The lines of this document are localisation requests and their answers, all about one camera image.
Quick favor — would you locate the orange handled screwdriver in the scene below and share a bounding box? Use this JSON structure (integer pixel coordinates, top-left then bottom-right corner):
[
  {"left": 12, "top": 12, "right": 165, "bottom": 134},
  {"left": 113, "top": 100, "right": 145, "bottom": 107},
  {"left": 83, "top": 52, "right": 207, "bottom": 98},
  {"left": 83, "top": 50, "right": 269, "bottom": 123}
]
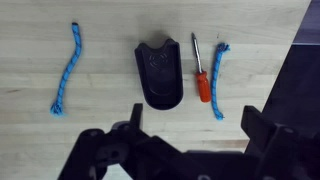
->
[{"left": 190, "top": 32, "right": 213, "bottom": 104}]

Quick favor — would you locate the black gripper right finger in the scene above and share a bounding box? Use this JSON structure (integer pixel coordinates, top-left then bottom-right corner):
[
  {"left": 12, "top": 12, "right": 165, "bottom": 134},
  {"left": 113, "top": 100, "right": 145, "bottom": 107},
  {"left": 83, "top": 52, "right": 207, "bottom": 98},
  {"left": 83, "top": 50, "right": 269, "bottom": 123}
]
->
[{"left": 240, "top": 105, "right": 278, "bottom": 158}]

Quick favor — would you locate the short blue braided rope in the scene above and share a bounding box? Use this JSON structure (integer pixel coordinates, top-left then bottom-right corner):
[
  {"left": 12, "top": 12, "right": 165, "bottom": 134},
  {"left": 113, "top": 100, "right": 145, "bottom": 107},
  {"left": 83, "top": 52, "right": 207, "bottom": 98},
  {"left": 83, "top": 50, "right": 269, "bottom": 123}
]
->
[{"left": 210, "top": 42, "right": 231, "bottom": 121}]

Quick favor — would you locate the black plastic bowl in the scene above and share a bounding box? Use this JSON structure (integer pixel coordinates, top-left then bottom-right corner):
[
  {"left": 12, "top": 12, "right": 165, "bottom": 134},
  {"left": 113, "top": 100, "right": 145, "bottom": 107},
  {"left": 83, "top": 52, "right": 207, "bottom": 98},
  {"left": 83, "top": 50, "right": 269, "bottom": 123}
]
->
[{"left": 134, "top": 38, "right": 185, "bottom": 111}]

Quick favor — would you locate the long blue braided rope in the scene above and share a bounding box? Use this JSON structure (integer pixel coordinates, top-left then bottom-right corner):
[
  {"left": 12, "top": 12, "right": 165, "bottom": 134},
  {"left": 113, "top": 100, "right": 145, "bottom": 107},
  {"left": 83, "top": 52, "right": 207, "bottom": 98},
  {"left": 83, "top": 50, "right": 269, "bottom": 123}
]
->
[{"left": 49, "top": 22, "right": 83, "bottom": 117}]

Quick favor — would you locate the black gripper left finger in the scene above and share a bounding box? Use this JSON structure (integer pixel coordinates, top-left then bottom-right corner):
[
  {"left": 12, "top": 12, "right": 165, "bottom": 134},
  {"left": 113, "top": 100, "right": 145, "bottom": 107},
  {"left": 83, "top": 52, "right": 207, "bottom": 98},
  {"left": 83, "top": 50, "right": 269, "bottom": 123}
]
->
[{"left": 128, "top": 103, "right": 144, "bottom": 132}]

